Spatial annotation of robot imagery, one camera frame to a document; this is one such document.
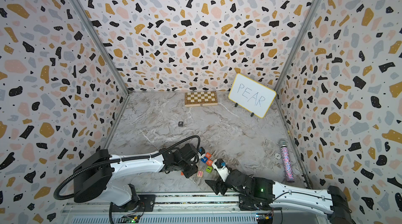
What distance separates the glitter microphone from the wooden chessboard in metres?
0.51

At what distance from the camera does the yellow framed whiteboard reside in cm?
101

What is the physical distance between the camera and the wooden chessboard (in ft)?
3.78

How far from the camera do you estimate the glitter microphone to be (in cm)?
82

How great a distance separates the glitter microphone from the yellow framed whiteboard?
22 cm

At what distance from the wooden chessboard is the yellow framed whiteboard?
0.48 feet
